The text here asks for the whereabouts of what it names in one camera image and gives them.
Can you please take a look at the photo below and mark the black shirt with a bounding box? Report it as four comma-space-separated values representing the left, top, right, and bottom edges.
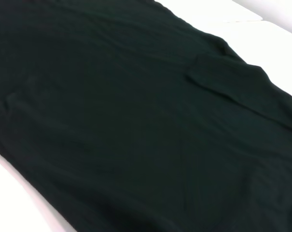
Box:
0, 0, 292, 232

